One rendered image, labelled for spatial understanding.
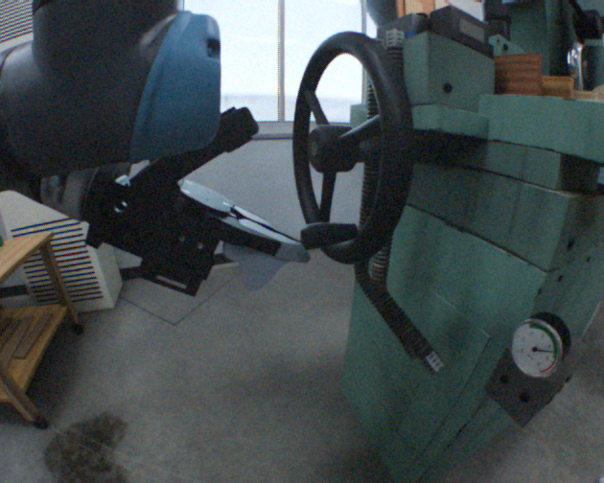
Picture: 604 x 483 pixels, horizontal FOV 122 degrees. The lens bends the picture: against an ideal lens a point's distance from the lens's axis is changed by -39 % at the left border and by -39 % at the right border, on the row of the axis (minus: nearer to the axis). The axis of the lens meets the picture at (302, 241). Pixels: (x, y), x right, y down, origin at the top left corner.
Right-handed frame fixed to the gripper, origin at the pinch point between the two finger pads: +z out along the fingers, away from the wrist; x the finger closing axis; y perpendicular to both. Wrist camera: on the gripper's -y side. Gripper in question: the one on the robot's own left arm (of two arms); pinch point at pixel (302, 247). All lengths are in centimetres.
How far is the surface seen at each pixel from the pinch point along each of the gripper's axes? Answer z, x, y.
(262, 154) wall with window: 20, -140, -9
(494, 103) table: 11.7, 3.0, -27.2
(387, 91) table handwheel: -3.1, 5.3, -15.8
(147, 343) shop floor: -5, -72, 87
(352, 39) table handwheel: -6.3, -0.4, -20.8
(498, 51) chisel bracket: 15.9, -4.1, -42.8
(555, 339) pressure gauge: 16.9, 20.0, -6.2
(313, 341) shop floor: 57, -56, 49
